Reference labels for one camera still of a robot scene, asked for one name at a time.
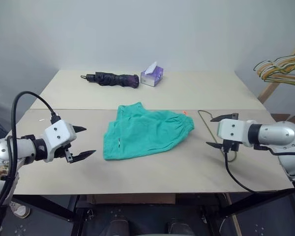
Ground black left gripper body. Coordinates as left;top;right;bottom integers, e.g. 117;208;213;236
54;144;73;164

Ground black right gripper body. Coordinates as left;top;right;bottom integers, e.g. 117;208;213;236
222;139;239;152

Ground olive wire hanger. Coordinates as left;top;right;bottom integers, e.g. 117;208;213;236
198;110;238;162

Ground green shorts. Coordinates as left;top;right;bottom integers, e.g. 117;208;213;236
102;101;196;162

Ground wooden hanger rack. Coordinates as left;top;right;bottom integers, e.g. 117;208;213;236
257;34;295;105

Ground black folded umbrella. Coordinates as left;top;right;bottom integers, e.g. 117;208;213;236
80;71;140;89

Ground brown cardboard panel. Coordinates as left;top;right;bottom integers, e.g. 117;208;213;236
89;194;176;205

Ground bunch of clothes hangers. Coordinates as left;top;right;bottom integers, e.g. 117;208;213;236
253;59;295;88

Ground white shoe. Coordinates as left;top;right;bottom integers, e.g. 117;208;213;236
11;201;30;219

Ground dark rounded shape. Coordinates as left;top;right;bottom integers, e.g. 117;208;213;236
167;218;195;236
110;220;130;236

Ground purple tissue box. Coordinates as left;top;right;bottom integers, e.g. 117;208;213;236
140;66;165;88

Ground white tissue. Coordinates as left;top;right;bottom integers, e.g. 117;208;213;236
145;60;159;74

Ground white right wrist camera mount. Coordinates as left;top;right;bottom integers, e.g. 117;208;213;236
216;118;251;143

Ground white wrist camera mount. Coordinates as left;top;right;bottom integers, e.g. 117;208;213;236
216;118;251;143
43;119;77;163

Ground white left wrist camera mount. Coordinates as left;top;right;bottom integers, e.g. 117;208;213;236
43;119;77;163

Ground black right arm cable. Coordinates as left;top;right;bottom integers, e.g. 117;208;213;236
223;144;295;193

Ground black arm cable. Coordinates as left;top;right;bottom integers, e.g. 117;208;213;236
223;144;295;193
0;91;61;233

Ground black metal table frame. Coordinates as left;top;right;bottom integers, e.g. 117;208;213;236
11;191;295;236

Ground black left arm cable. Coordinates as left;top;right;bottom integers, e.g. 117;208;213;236
0;91;61;233

